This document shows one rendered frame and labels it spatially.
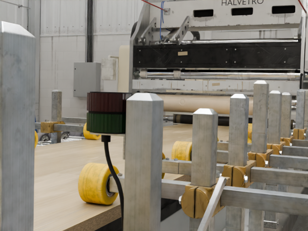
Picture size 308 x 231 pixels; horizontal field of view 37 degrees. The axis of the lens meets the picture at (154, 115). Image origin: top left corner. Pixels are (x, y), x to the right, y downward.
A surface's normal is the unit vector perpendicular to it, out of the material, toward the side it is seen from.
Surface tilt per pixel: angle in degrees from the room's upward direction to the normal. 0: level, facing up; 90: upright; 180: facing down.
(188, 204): 90
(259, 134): 90
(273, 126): 90
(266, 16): 90
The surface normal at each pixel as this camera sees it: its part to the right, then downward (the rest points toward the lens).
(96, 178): -0.34, -0.44
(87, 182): -0.39, -0.16
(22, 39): 0.92, 0.04
